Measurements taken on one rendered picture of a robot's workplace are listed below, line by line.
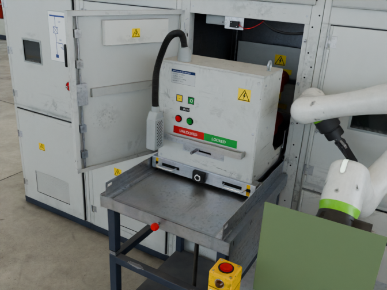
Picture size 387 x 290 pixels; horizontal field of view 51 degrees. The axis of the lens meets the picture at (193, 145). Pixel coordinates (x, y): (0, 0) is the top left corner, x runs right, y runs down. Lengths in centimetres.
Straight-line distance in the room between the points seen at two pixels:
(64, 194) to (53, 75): 88
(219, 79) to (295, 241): 73
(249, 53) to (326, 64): 89
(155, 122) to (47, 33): 123
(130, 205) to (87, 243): 128
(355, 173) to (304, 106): 35
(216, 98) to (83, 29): 64
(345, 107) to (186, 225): 74
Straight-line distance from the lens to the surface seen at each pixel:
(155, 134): 179
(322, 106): 157
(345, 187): 136
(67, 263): 280
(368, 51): 182
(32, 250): 297
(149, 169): 199
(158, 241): 268
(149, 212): 166
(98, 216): 294
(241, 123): 168
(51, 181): 317
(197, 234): 156
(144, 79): 207
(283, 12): 191
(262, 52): 262
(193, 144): 177
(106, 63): 194
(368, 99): 154
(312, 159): 198
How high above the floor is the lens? 173
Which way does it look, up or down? 23 degrees down
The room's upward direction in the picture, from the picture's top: 3 degrees clockwise
